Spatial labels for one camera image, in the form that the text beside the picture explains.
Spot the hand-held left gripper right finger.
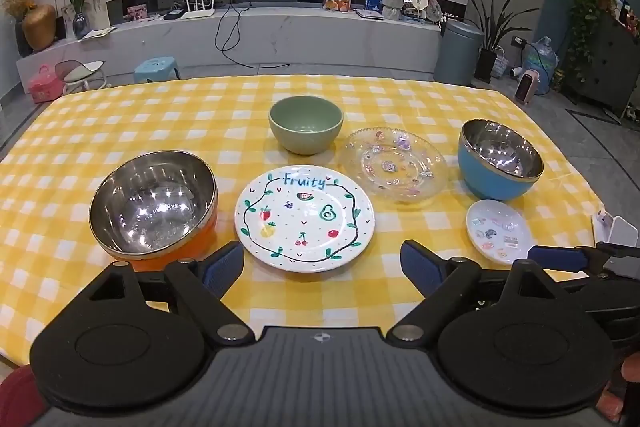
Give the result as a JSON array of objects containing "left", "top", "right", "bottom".
[{"left": 386, "top": 241, "right": 566, "bottom": 345}]

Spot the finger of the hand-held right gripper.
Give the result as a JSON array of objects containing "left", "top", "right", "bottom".
[{"left": 528, "top": 243, "right": 618, "bottom": 274}]

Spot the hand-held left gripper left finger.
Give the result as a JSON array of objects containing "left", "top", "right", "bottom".
[{"left": 80, "top": 241, "right": 253, "bottom": 344}]

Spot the small white sticker plate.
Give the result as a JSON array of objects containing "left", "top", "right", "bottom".
[{"left": 466, "top": 199, "right": 532, "bottom": 266}]

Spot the fruit print white plate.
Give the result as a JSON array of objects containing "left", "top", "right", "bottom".
[{"left": 234, "top": 165, "right": 376, "bottom": 269}]

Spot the orange steel bowl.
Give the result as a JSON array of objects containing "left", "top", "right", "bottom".
[{"left": 89, "top": 150, "right": 219, "bottom": 273}]

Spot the blue steel bowl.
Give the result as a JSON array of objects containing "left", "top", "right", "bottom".
[{"left": 457, "top": 119, "right": 544, "bottom": 202}]

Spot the clear glass plate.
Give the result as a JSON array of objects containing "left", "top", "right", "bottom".
[{"left": 340, "top": 127, "right": 447, "bottom": 206}]

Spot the green bowl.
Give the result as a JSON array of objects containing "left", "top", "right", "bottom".
[{"left": 268, "top": 96, "right": 345, "bottom": 156}]

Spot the person's right hand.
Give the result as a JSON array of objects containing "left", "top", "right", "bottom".
[{"left": 620, "top": 354, "right": 640, "bottom": 390}]

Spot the white phone stand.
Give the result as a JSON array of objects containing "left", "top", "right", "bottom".
[{"left": 591, "top": 211, "right": 640, "bottom": 250}]

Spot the yellow checkered tablecloth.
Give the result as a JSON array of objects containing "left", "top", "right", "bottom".
[{"left": 0, "top": 76, "right": 608, "bottom": 369}]

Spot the beige space heater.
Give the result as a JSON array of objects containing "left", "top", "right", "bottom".
[{"left": 514, "top": 67, "right": 538, "bottom": 106}]

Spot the blue water bottle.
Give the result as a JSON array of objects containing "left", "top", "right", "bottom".
[{"left": 522, "top": 37, "right": 560, "bottom": 95}]

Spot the dark cabinet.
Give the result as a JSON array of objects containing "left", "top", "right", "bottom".
[{"left": 565, "top": 12, "right": 640, "bottom": 122}]

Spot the white woven basket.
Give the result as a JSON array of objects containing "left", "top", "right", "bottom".
[{"left": 490, "top": 47, "right": 508, "bottom": 78}]

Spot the plant in black pot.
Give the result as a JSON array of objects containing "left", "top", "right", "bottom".
[{"left": 460, "top": 0, "right": 533, "bottom": 84}]

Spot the light blue stool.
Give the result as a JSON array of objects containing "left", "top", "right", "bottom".
[{"left": 133, "top": 59, "right": 182, "bottom": 84}]

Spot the grey trash can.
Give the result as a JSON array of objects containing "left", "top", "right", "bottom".
[{"left": 433, "top": 19, "right": 485, "bottom": 86}]

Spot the grey marble bench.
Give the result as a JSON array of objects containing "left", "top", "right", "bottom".
[{"left": 15, "top": 2, "right": 446, "bottom": 82}]

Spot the white baby seat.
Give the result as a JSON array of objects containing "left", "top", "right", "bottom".
[{"left": 54, "top": 59, "right": 113, "bottom": 96}]

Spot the person's red clothing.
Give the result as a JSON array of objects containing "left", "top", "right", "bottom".
[{"left": 0, "top": 364, "right": 38, "bottom": 427}]

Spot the ivy plant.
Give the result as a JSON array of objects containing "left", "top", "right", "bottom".
[{"left": 560, "top": 0, "right": 618, "bottom": 82}]

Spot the pink basket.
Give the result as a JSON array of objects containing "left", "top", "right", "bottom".
[{"left": 27, "top": 65, "right": 65, "bottom": 104}]

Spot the white router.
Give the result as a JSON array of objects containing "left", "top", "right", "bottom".
[{"left": 181, "top": 0, "right": 217, "bottom": 20}]

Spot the open paper booklet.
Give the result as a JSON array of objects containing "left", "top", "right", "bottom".
[{"left": 77, "top": 26, "right": 117, "bottom": 42}]

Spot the blue glass vase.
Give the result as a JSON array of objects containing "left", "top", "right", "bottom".
[{"left": 72, "top": 12, "right": 92, "bottom": 40}]

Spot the gold vase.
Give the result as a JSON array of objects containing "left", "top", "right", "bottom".
[{"left": 22, "top": 4, "right": 57, "bottom": 52}]

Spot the dried flower bunch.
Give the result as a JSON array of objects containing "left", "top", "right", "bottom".
[{"left": 0, "top": 0, "right": 37, "bottom": 20}]

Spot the black cable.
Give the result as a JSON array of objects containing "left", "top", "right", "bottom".
[{"left": 215, "top": 2, "right": 291, "bottom": 68}]

